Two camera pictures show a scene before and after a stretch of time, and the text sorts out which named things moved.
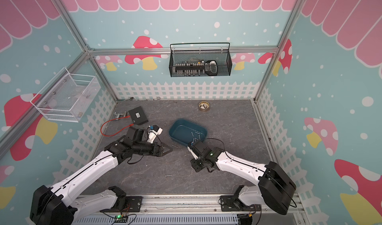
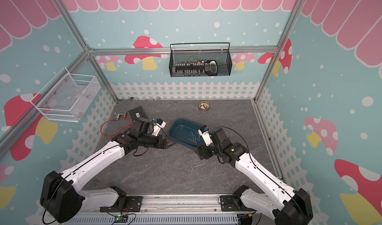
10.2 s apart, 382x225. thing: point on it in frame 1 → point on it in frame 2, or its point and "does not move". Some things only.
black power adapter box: x=138 y=116 does not move
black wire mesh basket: x=200 y=63 does not move
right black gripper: x=194 y=166 → x=205 y=154
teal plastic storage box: x=183 y=132 does not move
